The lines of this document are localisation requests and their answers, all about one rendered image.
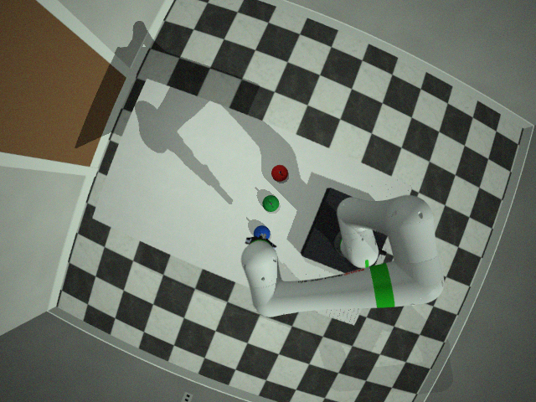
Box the blue dome bell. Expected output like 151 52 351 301
254 225 271 239

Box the green dome bell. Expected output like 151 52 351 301
262 195 279 212

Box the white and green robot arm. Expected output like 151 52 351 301
241 195 444 317

